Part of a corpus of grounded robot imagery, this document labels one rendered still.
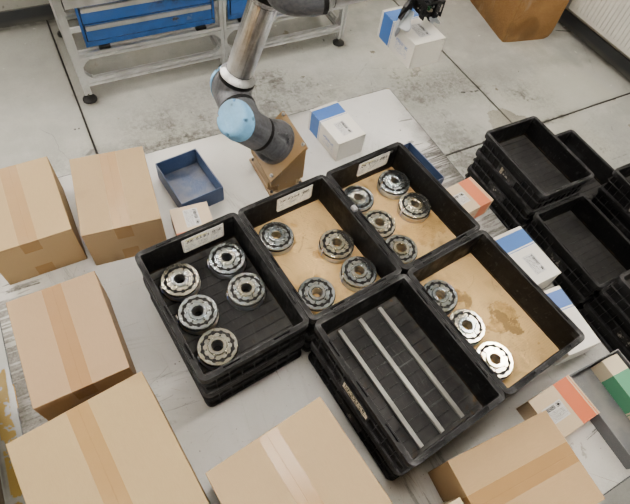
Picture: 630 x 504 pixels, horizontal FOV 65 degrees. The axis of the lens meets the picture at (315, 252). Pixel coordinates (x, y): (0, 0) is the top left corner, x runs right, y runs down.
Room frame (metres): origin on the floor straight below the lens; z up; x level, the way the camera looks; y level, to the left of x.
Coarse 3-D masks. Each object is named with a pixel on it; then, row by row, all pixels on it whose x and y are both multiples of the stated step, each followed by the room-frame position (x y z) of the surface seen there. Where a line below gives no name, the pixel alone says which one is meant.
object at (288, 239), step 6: (270, 222) 0.86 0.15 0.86; (276, 222) 0.86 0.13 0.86; (264, 228) 0.83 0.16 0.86; (270, 228) 0.84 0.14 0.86; (282, 228) 0.84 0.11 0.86; (288, 228) 0.85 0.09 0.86; (264, 234) 0.81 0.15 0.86; (288, 234) 0.83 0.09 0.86; (264, 240) 0.79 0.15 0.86; (270, 240) 0.79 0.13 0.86; (282, 240) 0.80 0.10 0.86; (288, 240) 0.81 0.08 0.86; (270, 246) 0.77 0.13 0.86; (276, 246) 0.78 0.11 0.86; (282, 246) 0.78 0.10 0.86; (288, 246) 0.79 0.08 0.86
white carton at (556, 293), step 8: (552, 288) 0.86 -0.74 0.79; (560, 288) 0.86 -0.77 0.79; (552, 296) 0.83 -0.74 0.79; (560, 296) 0.84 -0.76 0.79; (560, 304) 0.81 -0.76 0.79; (568, 304) 0.81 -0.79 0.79; (568, 312) 0.78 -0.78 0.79; (576, 312) 0.79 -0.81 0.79; (576, 320) 0.76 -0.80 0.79; (584, 320) 0.77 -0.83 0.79; (584, 328) 0.74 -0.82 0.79; (592, 336) 0.72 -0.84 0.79; (584, 344) 0.69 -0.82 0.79; (592, 344) 0.69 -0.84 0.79; (568, 352) 0.65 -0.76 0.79; (576, 352) 0.66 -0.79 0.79; (584, 352) 0.70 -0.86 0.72; (560, 360) 0.64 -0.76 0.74
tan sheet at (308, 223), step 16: (304, 208) 0.96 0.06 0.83; (320, 208) 0.97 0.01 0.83; (288, 224) 0.89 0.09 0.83; (304, 224) 0.90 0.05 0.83; (320, 224) 0.91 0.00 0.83; (336, 224) 0.92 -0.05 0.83; (304, 240) 0.84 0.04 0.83; (288, 256) 0.77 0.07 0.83; (304, 256) 0.78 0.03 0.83; (320, 256) 0.79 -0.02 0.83; (352, 256) 0.81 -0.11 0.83; (288, 272) 0.72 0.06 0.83; (304, 272) 0.73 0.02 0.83; (320, 272) 0.74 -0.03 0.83; (336, 272) 0.75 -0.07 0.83; (336, 288) 0.70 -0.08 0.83
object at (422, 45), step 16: (384, 16) 1.58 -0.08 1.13; (416, 16) 1.59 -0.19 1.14; (384, 32) 1.56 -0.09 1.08; (400, 32) 1.50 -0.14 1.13; (416, 32) 1.50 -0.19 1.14; (432, 32) 1.52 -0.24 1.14; (400, 48) 1.48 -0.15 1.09; (416, 48) 1.44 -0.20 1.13; (432, 48) 1.48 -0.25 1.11; (416, 64) 1.45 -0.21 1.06
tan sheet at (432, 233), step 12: (360, 180) 1.12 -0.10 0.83; (372, 180) 1.13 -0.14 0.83; (372, 192) 1.07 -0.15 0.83; (408, 192) 1.10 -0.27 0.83; (384, 204) 1.03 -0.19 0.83; (396, 204) 1.04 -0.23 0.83; (396, 216) 0.99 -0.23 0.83; (432, 216) 1.02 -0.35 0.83; (396, 228) 0.95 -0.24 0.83; (408, 228) 0.96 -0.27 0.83; (420, 228) 0.96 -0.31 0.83; (432, 228) 0.97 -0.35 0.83; (444, 228) 0.98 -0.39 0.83; (420, 240) 0.92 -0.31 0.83; (432, 240) 0.93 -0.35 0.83; (444, 240) 0.93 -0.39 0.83; (420, 252) 0.87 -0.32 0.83
